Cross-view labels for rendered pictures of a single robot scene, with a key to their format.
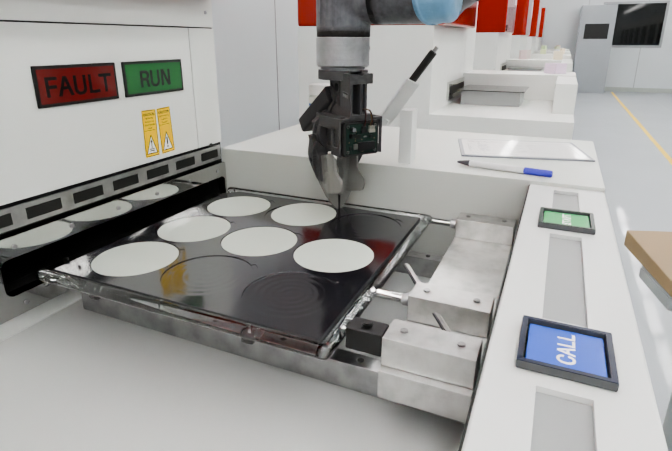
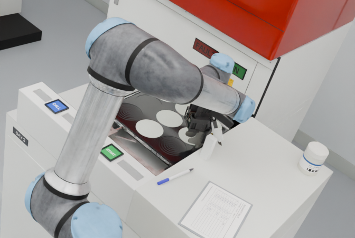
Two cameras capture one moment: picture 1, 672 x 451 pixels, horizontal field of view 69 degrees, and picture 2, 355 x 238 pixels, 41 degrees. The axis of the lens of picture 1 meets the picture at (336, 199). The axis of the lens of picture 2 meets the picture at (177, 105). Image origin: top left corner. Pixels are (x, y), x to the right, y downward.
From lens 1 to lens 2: 168 cm
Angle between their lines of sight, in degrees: 85
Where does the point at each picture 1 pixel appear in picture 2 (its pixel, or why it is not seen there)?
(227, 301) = (130, 101)
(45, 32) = (203, 32)
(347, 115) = (190, 108)
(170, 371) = not seen: hidden behind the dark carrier
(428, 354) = not seen: hidden behind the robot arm
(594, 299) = (68, 123)
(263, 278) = (140, 110)
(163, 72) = (236, 68)
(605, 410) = (42, 101)
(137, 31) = (233, 49)
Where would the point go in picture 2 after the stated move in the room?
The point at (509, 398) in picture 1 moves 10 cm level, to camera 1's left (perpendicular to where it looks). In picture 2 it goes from (52, 95) to (66, 81)
